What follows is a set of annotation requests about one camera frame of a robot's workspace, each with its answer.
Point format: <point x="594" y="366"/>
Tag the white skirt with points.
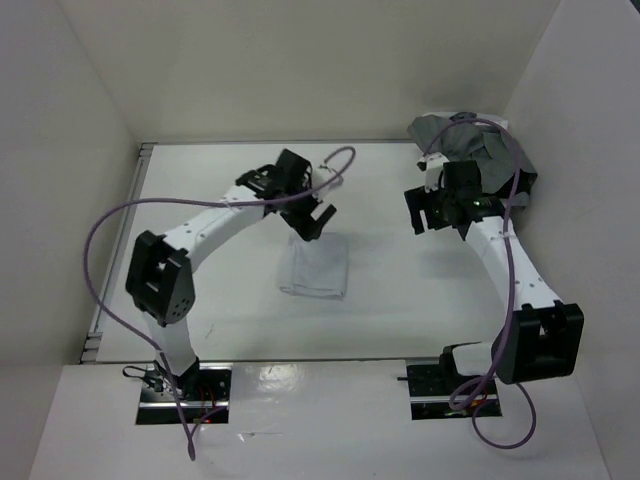
<point x="316" y="268"/>

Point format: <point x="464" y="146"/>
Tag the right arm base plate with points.
<point x="431" y="381"/>

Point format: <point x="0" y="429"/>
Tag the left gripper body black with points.
<point x="302" y="207"/>

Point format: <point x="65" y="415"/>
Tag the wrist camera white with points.
<point x="432" y="167"/>
<point x="324" y="180"/>

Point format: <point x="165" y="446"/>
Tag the black garment in basket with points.
<point x="525" y="183"/>

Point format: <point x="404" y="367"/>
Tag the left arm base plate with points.
<point x="207" y="400"/>

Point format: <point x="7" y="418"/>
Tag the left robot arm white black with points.
<point x="160" y="275"/>

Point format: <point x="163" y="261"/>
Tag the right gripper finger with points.
<point x="463" y="227"/>
<point x="419" y="205"/>

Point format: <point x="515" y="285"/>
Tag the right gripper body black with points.
<point x="441" y="214"/>

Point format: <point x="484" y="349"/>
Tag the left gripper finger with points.
<point x="305" y="226"/>
<point x="320" y="221"/>

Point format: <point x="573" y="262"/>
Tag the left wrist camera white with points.
<point x="324" y="180"/>

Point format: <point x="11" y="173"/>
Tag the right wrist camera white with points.
<point x="432" y="167"/>

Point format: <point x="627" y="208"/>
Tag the grey skirt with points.
<point x="487" y="145"/>

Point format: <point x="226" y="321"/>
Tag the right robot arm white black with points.
<point x="541" y="334"/>

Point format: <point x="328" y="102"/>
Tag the white laundry basket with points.
<point x="477" y="117"/>

